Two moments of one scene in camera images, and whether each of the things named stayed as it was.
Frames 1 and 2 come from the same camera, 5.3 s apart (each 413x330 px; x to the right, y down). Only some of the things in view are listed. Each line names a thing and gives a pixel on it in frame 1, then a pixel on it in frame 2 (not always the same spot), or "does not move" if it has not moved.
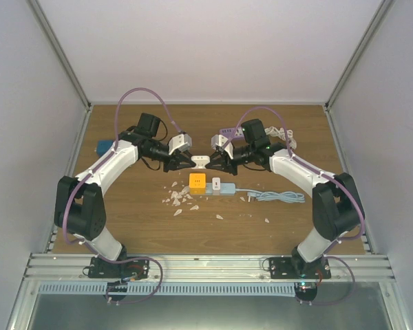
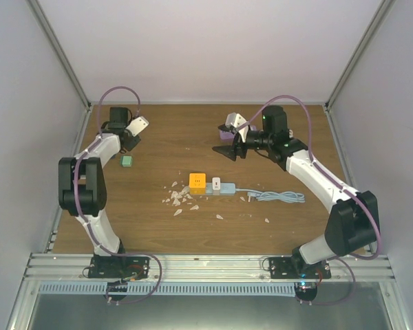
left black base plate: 134,269 does not move
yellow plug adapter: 197,183 does not move
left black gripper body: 172,161 -> 131,146
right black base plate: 297,268 does not move
